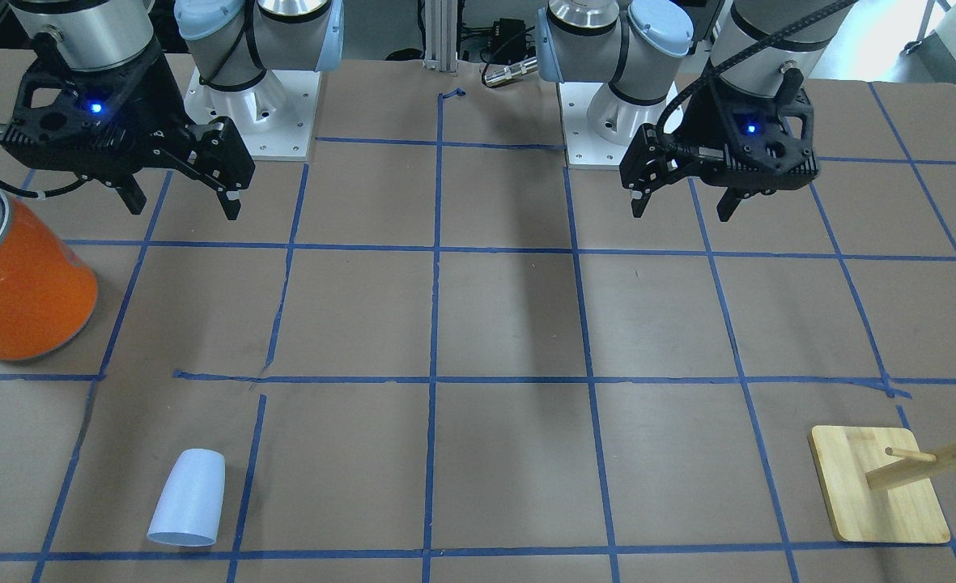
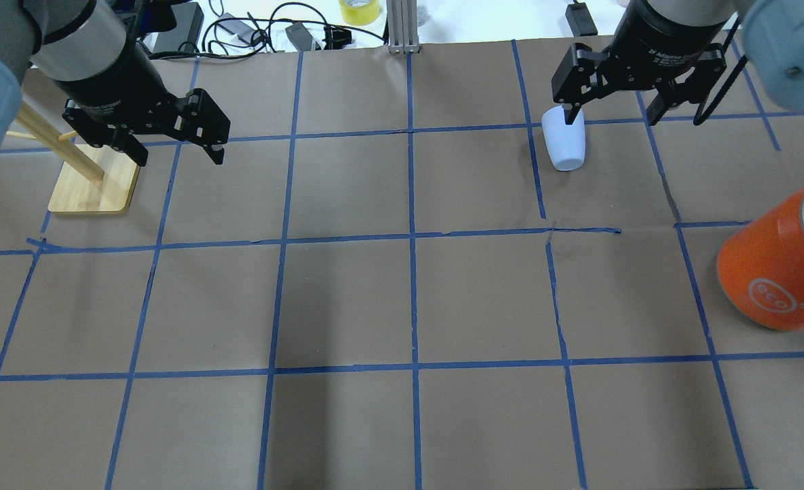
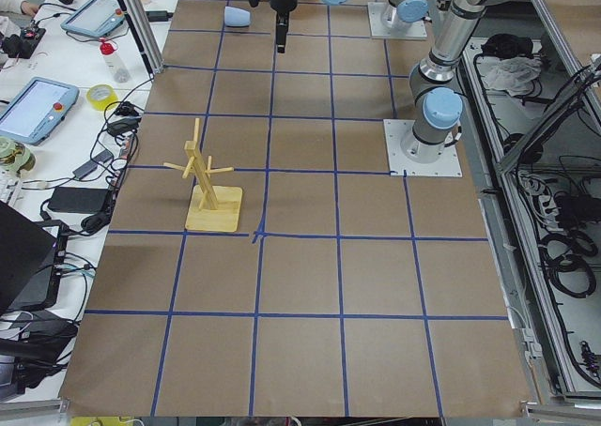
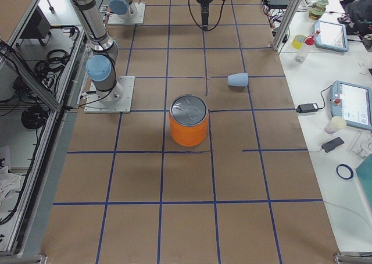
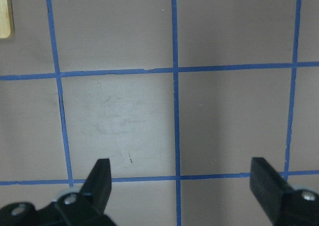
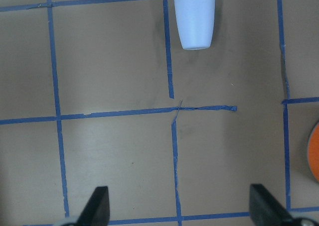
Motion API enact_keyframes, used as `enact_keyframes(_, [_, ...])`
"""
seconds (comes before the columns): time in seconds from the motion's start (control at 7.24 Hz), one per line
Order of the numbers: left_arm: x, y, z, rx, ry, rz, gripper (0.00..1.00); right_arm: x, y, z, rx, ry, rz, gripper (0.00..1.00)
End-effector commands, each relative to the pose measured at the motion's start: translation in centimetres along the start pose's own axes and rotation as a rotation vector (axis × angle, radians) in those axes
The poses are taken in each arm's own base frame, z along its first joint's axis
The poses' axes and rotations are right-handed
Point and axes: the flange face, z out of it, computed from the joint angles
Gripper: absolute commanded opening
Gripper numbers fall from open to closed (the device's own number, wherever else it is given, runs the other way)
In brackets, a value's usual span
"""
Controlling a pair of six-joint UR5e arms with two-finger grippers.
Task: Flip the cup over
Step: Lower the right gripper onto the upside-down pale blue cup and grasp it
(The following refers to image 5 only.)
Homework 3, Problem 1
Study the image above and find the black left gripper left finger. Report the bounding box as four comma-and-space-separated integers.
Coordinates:
0, 159, 115, 226

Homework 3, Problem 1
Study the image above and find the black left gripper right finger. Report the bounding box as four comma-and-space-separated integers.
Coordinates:
250, 157, 319, 226

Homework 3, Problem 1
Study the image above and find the bamboo mug stand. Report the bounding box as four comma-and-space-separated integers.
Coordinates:
0, 0, 14, 39

